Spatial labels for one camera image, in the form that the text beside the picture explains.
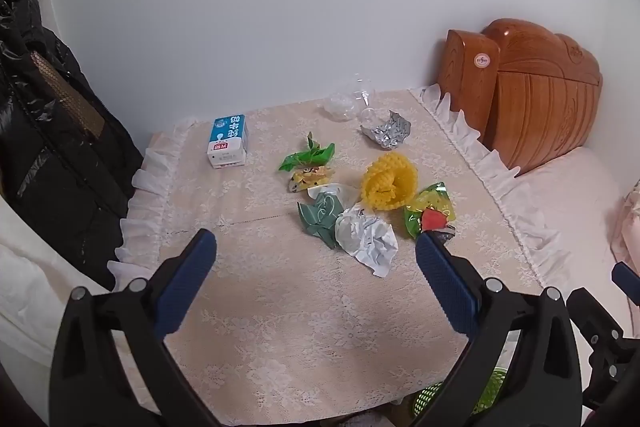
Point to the pink bed sheet mattress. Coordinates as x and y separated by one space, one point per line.
580 199

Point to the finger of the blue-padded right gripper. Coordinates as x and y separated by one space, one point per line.
542 385

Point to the yellow minion snack bag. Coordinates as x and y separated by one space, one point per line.
305 178

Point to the white bedding at left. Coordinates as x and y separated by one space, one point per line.
35 283

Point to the clear plastic cup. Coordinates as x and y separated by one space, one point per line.
363 95

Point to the lace tablecloth with ruffle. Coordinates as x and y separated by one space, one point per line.
285 329

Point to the clear plastic bag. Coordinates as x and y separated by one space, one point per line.
341 106

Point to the printed white paper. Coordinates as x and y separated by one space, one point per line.
367 238

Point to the green snack wrapper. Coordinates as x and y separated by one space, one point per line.
314 156

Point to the yellow foam fruit net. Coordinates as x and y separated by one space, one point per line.
389 183

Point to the green yellow chip bag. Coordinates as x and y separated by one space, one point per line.
431 210

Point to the black puffer jacket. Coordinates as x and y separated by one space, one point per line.
66 161

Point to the blue white milk carton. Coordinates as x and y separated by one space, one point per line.
227 145

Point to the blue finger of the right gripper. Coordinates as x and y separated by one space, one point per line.
628 281

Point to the folded pink blanket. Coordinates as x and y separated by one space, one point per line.
626 239

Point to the silver foil blister pack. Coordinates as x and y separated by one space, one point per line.
389 133

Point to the wooden bed headboard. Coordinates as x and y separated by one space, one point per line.
532 94

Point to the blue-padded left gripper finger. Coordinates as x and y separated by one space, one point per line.
88 384

